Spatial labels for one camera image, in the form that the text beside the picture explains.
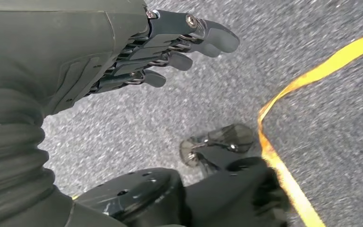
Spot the yellow floor tape outline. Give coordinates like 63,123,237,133
257,26,363,227

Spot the black robot knee cover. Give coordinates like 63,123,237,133
74,167,187,227

